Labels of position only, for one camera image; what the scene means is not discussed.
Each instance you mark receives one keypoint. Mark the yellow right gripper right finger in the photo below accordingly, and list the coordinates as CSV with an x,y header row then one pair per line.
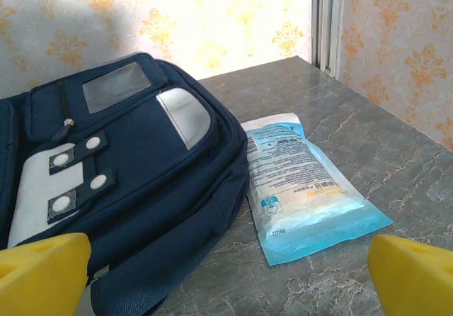
x,y
414,284

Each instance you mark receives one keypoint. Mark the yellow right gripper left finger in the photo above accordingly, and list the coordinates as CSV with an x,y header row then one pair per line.
x,y
39,280

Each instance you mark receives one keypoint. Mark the navy blue backpack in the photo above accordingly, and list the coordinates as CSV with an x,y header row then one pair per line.
x,y
141,146

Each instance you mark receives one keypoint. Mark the blue white wet wipes pack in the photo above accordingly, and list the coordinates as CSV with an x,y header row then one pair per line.
x,y
304,188

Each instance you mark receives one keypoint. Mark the aluminium frame post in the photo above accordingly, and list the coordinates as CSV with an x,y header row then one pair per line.
x,y
327,22

